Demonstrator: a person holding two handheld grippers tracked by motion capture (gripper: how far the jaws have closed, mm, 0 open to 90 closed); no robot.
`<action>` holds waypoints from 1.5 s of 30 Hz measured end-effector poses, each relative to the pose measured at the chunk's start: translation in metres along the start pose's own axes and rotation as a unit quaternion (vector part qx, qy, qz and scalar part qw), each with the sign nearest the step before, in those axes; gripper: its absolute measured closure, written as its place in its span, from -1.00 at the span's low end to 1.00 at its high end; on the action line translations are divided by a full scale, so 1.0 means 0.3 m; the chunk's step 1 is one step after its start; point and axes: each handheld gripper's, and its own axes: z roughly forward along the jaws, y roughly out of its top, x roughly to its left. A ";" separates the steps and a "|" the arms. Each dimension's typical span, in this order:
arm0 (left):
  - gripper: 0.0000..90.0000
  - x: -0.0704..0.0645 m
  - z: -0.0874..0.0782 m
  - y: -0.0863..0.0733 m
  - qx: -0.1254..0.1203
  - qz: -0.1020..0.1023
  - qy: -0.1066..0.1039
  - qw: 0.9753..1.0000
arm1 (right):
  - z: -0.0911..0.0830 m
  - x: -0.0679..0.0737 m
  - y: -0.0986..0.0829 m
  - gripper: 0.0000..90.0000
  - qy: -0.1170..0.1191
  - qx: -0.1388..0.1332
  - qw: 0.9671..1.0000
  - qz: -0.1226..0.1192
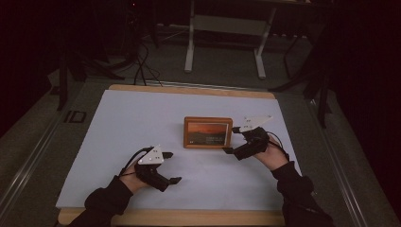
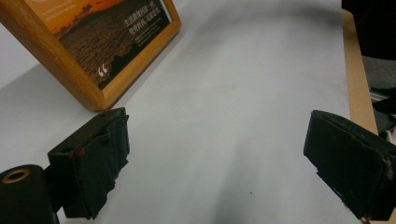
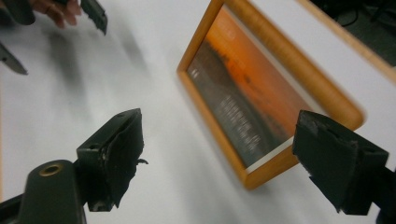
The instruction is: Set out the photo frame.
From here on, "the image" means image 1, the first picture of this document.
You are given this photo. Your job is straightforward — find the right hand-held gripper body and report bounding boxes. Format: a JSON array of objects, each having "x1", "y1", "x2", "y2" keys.
[{"x1": 234, "y1": 114, "x2": 274, "y2": 162}]

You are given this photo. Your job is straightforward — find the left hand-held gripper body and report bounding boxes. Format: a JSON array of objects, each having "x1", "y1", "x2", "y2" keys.
[{"x1": 134, "y1": 144, "x2": 171, "y2": 193}]

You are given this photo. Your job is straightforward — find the wooden photo frame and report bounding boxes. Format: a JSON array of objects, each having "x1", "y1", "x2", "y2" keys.
[{"x1": 183, "y1": 115, "x2": 234, "y2": 150}]

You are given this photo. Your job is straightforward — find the person's left hand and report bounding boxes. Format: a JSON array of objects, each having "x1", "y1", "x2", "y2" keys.
[{"x1": 119, "y1": 165, "x2": 149, "y2": 194}]

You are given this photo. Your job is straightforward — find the person's right hand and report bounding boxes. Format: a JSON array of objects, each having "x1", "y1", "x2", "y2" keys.
[{"x1": 253, "y1": 134, "x2": 290, "y2": 172}]

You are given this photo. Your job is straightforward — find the white table mat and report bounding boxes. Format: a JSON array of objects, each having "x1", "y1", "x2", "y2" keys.
[{"x1": 55, "y1": 89, "x2": 303, "y2": 211}]

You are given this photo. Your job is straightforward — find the black metal stand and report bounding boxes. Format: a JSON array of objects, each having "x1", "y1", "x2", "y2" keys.
[
  {"x1": 56, "y1": 46, "x2": 126, "y2": 112},
  {"x1": 268, "y1": 31, "x2": 334, "y2": 130}
]

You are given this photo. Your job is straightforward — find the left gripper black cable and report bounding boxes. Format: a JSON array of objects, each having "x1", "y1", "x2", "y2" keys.
[{"x1": 118, "y1": 146, "x2": 156, "y2": 178}]

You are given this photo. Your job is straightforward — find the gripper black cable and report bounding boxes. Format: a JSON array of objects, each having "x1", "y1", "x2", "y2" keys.
[
  {"x1": 265, "y1": 130, "x2": 290, "y2": 161},
  {"x1": 118, "y1": 146, "x2": 156, "y2": 178}
]

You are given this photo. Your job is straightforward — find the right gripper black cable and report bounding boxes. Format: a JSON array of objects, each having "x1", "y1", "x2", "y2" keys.
[{"x1": 265, "y1": 130, "x2": 290, "y2": 161}]

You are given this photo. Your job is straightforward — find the black floor cables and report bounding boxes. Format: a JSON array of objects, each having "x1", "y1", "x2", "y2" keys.
[{"x1": 133, "y1": 41, "x2": 164, "y2": 88}]

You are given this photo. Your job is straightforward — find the aluminium rail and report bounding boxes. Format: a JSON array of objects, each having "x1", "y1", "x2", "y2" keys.
[
  {"x1": 0, "y1": 108, "x2": 65, "y2": 216},
  {"x1": 305, "y1": 97, "x2": 371, "y2": 227}
]

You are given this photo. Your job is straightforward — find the black floor bracket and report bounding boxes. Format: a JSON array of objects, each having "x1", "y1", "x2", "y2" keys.
[{"x1": 63, "y1": 110, "x2": 87, "y2": 124}]

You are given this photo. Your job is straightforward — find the white metal desk frame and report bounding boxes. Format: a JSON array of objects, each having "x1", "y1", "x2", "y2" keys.
[{"x1": 183, "y1": 0, "x2": 278, "y2": 80}]

